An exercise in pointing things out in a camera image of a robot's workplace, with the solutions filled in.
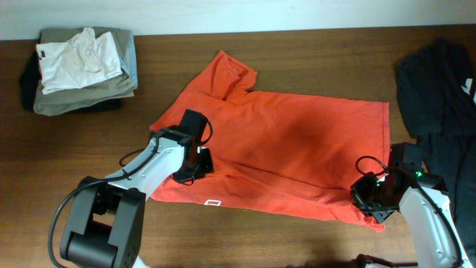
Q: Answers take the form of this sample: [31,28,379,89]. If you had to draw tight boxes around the orange printed t-shirt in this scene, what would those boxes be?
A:
[152,52,390,232]

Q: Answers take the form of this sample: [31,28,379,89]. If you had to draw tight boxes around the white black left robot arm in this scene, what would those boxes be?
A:
[48,109,213,268]

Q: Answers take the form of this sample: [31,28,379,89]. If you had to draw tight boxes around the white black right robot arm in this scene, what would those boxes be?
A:
[350,143,472,267]

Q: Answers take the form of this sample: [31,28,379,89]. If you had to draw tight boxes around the folded olive green garment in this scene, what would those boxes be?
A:
[33,27,136,116]

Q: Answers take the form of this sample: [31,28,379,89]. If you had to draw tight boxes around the folded light blue garment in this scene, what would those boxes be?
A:
[117,30,138,89]

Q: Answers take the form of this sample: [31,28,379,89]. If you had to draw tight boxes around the dark navy garment pile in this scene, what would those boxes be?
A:
[396,39,475,262]

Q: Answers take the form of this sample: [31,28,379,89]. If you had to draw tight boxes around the folded white garment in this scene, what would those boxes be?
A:
[36,28,122,95]

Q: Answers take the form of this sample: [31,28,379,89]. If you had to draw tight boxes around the folded black garment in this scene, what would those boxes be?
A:
[19,52,123,114]

